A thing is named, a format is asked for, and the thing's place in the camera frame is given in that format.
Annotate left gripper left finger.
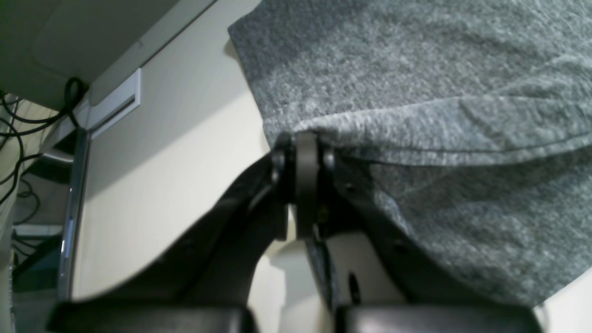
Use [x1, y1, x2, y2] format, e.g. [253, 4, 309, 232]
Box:
[47, 134, 295, 333]

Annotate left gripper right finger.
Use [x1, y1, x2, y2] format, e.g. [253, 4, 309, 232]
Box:
[296, 132, 542, 333]

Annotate grey long-sleeve T-shirt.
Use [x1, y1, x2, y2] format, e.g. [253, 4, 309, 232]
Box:
[228, 0, 591, 306]

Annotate white label plate on table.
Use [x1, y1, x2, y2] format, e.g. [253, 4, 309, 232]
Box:
[86, 68, 142, 140]

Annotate black cables behind table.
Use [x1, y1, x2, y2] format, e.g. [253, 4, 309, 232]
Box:
[0, 76, 88, 227]

